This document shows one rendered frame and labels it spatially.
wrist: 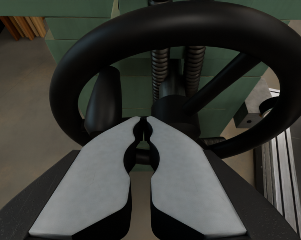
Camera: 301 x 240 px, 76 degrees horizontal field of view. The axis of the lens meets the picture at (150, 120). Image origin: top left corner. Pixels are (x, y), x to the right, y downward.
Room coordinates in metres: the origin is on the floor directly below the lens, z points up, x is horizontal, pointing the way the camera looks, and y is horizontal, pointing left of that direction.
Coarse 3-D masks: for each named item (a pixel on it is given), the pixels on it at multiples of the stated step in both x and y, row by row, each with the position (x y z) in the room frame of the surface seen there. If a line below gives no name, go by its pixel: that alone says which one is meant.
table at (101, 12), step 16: (0, 0) 0.29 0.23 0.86; (16, 0) 0.29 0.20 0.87; (32, 0) 0.29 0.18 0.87; (48, 0) 0.30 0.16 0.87; (64, 0) 0.30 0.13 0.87; (80, 0) 0.30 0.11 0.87; (96, 0) 0.30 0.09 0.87; (112, 0) 0.30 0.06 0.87; (256, 0) 0.31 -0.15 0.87; (272, 0) 0.31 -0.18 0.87; (288, 0) 0.31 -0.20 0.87; (32, 16) 0.29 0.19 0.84; (48, 16) 0.30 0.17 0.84; (64, 16) 0.30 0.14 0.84; (80, 16) 0.30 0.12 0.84; (96, 16) 0.30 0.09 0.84; (112, 16) 0.25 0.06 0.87; (288, 16) 0.31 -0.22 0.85; (176, 48) 0.21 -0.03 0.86; (208, 48) 0.21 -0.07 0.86
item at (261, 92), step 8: (264, 80) 0.39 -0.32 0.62; (256, 88) 0.36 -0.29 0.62; (264, 88) 0.36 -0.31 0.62; (248, 96) 0.33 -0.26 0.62; (256, 96) 0.33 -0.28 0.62; (264, 96) 0.33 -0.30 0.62; (248, 104) 0.30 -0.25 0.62; (256, 104) 0.30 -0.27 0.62; (240, 112) 0.30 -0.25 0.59; (248, 112) 0.28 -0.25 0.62; (256, 112) 0.28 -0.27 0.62; (240, 120) 0.28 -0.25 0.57; (248, 120) 0.27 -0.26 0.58; (256, 120) 0.27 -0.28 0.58
